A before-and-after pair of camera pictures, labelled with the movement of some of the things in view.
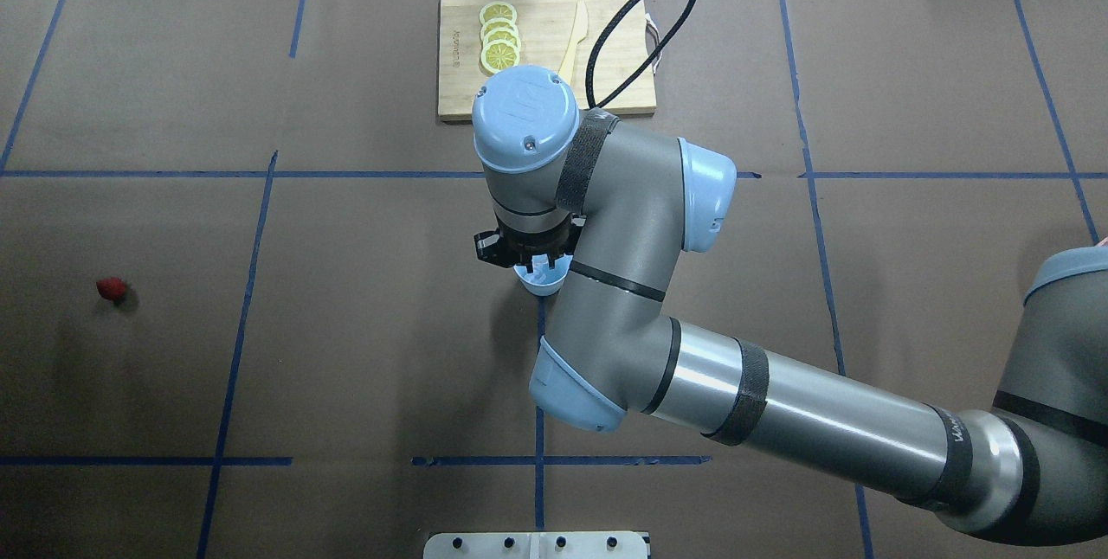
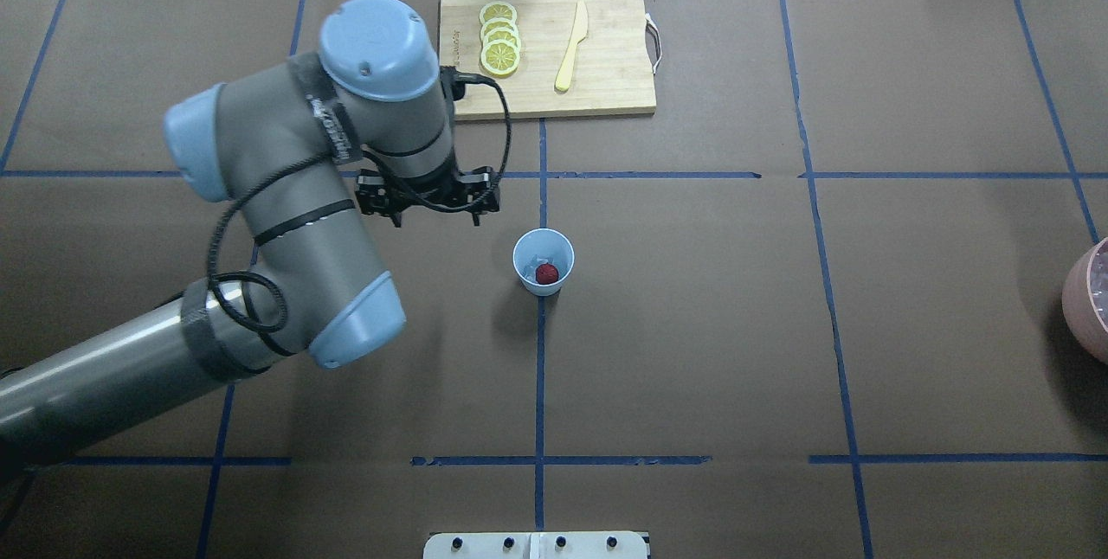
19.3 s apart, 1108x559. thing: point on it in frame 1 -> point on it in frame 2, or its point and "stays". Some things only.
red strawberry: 110,287 -> 546,273
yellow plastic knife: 579,33 stays
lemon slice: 497,9 stays
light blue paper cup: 544,280 stays
